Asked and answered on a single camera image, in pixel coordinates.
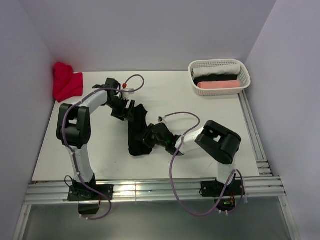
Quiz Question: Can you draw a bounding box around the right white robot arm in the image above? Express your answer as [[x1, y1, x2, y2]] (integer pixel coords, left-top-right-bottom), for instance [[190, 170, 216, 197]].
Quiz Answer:
[[134, 119, 242, 195]]

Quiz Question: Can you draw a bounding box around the aluminium mounting rail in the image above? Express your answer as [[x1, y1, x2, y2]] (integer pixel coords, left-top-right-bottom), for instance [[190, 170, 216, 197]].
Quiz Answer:
[[22, 176, 286, 205]]

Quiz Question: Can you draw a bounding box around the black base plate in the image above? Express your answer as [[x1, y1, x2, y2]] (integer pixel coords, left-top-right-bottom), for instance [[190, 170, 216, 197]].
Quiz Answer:
[[199, 179, 245, 211], [67, 182, 114, 216]]

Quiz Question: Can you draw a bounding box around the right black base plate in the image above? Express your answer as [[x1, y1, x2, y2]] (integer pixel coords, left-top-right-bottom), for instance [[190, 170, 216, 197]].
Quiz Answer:
[[199, 179, 245, 211]]

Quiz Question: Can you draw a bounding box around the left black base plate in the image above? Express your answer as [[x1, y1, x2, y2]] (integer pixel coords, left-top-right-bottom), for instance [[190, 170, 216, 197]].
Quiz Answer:
[[67, 182, 114, 216]]

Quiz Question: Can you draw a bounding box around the red t-shirt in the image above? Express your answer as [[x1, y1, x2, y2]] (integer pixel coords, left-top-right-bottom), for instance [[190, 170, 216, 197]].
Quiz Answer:
[[53, 62, 84, 103]]

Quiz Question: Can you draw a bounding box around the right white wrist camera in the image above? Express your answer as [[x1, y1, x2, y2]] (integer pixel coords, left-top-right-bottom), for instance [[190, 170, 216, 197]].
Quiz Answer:
[[158, 116, 167, 124]]

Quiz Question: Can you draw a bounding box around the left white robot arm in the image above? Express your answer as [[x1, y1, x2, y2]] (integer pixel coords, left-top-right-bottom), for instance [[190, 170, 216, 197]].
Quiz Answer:
[[56, 78, 136, 201]]

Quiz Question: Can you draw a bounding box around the rolled black t-shirt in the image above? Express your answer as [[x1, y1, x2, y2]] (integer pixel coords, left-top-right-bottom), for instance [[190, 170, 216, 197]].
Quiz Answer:
[[193, 74, 238, 86]]

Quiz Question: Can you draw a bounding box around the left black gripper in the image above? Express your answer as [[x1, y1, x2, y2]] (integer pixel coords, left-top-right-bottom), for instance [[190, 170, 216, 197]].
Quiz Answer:
[[104, 97, 135, 123]]

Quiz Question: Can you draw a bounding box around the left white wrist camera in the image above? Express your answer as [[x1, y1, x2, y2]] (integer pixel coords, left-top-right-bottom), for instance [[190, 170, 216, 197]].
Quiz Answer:
[[121, 88, 135, 100]]

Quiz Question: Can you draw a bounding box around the white plastic basket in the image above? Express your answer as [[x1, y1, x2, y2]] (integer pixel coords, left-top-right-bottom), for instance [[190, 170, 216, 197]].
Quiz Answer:
[[188, 59, 251, 96]]

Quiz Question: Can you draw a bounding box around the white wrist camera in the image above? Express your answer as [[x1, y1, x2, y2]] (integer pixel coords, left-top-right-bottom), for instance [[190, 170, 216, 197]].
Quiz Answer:
[[158, 116, 167, 124], [121, 88, 135, 100]]

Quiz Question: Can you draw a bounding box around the rolled white t-shirt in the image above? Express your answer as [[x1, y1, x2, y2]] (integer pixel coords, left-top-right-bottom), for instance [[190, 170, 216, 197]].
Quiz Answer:
[[191, 64, 241, 78]]

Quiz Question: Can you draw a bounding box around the rolled pink t-shirt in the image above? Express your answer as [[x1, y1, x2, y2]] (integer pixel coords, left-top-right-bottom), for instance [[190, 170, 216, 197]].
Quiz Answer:
[[197, 80, 242, 90]]

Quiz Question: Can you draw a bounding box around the black t-shirt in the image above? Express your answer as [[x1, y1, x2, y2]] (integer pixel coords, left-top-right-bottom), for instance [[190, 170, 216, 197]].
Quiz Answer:
[[193, 74, 238, 86], [128, 104, 153, 157]]

